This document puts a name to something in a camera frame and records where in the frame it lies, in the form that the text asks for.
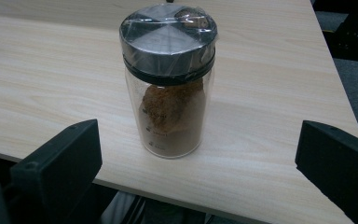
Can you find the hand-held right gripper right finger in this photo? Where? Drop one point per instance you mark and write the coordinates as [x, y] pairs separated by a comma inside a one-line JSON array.
[[341, 168]]

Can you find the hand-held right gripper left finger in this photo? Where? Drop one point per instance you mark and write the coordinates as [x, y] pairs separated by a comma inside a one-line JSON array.
[[59, 168]]

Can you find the glass jar of brown powder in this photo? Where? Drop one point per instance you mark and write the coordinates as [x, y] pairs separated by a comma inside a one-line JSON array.
[[171, 102]]

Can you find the pale grey blurred object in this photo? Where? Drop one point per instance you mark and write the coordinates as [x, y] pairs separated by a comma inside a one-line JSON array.
[[118, 208]]

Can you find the black metal stand base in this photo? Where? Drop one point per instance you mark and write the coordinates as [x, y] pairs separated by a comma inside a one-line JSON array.
[[348, 37]]

